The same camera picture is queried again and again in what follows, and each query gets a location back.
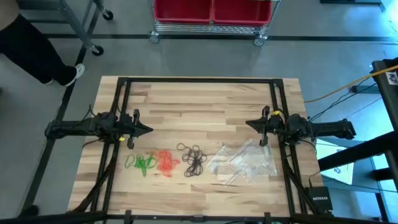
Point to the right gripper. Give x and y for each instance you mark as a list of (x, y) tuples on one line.
[(278, 124)]

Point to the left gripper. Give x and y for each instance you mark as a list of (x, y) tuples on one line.
[(124, 126)]

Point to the black rubber band pile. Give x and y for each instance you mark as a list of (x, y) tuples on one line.
[(194, 158)]

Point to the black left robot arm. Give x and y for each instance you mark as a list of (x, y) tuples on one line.
[(77, 126)]

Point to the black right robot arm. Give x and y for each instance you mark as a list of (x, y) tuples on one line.
[(326, 129)]

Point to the green rubber band pile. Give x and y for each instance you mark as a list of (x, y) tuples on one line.
[(141, 163)]

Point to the orange rubber band pile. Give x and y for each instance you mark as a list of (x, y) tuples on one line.
[(166, 161)]

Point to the white paper sheet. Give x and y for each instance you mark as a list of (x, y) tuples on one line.
[(335, 168)]

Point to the red plastic bin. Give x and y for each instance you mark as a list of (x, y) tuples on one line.
[(242, 12), (183, 12)]

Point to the black stand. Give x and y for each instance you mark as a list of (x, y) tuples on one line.
[(385, 93)]

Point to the person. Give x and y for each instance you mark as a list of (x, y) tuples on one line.
[(25, 53)]

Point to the black aluminium table frame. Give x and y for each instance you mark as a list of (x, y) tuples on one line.
[(199, 80)]

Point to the black Netgear network switch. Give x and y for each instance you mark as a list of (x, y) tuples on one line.
[(320, 199)]

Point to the grey wheeled table frame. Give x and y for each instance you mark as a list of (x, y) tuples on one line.
[(77, 28)]

